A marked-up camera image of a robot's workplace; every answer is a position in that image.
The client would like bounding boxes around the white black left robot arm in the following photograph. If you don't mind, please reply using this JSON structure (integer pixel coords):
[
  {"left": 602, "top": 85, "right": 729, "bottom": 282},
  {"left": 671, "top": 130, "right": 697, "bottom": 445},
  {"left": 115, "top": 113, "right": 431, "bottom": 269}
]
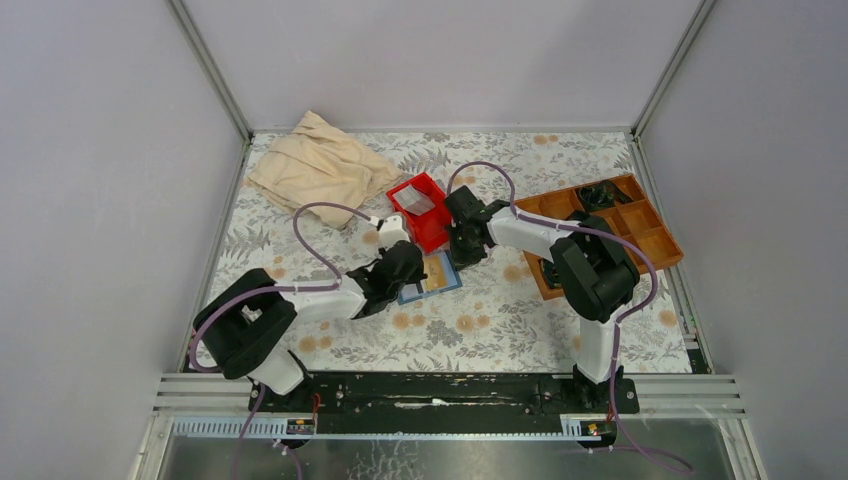
[{"left": 189, "top": 241, "right": 426, "bottom": 411}]

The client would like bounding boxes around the stack of credit cards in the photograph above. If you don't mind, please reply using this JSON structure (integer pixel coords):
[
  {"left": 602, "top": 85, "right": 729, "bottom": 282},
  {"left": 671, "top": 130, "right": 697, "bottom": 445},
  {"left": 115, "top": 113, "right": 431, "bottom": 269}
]
[{"left": 392, "top": 185, "right": 435, "bottom": 216}]

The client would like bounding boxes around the red plastic bin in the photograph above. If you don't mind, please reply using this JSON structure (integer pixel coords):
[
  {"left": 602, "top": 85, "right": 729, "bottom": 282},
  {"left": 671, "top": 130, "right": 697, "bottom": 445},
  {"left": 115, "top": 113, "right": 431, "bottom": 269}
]
[{"left": 386, "top": 173, "right": 452, "bottom": 254}]

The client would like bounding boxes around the tan credit card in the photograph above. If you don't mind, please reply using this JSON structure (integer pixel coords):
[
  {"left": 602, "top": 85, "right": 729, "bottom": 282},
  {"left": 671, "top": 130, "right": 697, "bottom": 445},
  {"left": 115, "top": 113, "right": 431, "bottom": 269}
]
[{"left": 423, "top": 252, "right": 455, "bottom": 293}]

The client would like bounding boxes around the black coiled cable bundle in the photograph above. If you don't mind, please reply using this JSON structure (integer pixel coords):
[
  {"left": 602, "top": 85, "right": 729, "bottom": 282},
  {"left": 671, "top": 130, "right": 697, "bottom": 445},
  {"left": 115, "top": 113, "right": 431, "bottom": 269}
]
[{"left": 577, "top": 180, "right": 634, "bottom": 213}]

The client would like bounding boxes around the beige crumpled cloth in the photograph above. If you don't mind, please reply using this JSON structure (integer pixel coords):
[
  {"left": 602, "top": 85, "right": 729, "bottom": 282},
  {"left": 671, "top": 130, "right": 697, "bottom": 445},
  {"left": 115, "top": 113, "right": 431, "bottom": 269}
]
[{"left": 247, "top": 111, "right": 403, "bottom": 228}]

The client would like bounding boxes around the wooden compartment tray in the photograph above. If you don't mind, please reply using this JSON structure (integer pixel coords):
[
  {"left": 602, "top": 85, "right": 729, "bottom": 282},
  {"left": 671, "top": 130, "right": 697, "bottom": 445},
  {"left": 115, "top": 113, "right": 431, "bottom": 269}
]
[{"left": 503, "top": 174, "right": 684, "bottom": 300}]

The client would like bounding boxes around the floral patterned table mat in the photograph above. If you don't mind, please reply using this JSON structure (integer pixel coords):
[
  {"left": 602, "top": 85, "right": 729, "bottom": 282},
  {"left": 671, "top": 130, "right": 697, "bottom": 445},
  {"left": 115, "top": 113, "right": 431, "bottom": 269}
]
[{"left": 189, "top": 131, "right": 694, "bottom": 374}]

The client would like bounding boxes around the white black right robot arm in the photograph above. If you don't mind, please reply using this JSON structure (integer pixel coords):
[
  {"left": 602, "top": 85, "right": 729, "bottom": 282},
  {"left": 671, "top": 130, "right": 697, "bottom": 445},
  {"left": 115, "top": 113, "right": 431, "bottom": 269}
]
[{"left": 444, "top": 187, "right": 640, "bottom": 412}]

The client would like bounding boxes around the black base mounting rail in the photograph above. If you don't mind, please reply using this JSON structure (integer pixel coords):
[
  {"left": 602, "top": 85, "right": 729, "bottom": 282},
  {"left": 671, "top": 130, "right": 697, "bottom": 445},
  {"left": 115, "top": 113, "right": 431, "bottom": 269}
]
[{"left": 248, "top": 372, "right": 640, "bottom": 435}]

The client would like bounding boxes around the blue card holder wallet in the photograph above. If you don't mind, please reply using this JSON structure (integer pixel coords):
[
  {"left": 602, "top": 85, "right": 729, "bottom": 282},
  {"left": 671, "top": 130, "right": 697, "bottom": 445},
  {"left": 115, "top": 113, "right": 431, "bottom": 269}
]
[{"left": 398, "top": 251, "right": 463, "bottom": 305}]

